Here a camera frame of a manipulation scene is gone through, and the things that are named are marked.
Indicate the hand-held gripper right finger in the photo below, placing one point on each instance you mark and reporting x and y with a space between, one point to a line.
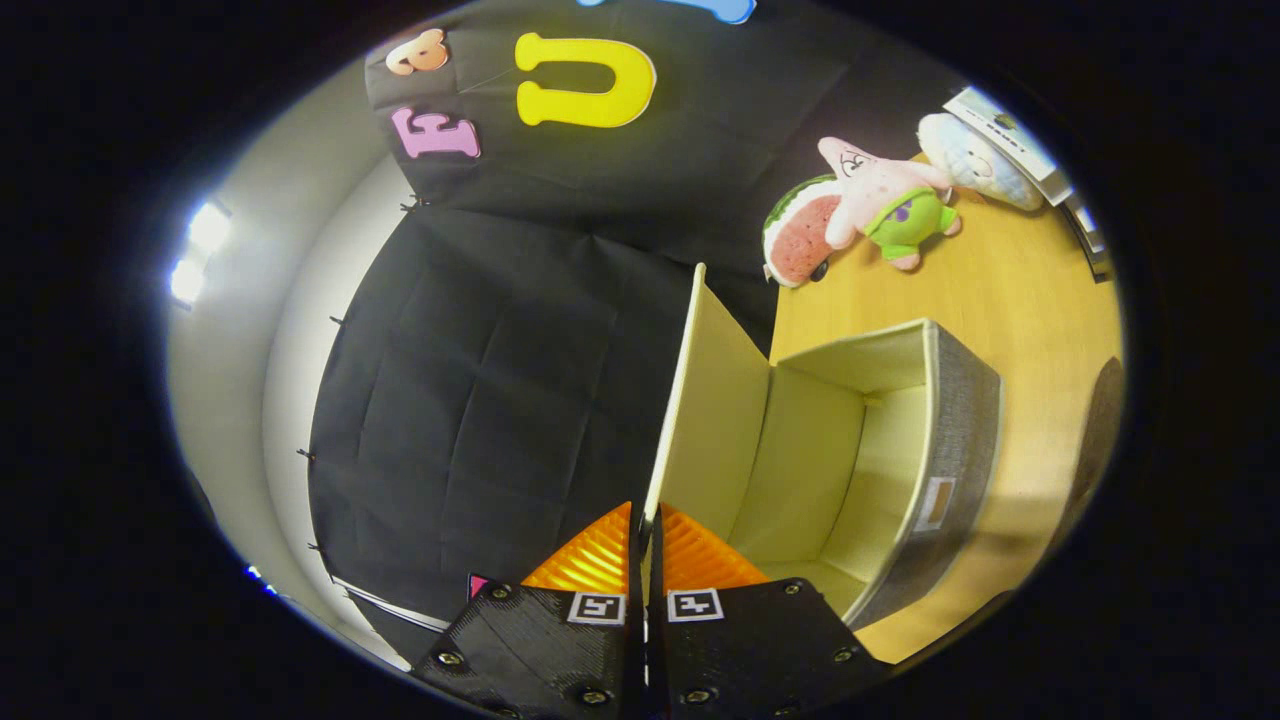
740 650

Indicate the white fluffy plush toy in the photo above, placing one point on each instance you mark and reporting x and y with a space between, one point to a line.
975 160

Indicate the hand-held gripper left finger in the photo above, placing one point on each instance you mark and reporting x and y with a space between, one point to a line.
560 660

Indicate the watermelon slice plush toy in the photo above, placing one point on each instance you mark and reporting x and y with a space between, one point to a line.
800 235

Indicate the thin white book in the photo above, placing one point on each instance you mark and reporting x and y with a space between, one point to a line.
1078 205

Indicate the white book with portrait cover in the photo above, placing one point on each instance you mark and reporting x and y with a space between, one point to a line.
1005 135

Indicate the thick white book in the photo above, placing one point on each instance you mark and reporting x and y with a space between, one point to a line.
1096 255

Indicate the pink starfish plush toy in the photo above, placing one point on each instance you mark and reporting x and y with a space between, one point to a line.
880 190

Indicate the brown fuzzy shoe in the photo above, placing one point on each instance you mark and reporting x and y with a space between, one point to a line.
1100 430

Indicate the grey fabric storage box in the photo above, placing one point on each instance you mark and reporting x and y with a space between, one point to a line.
800 470

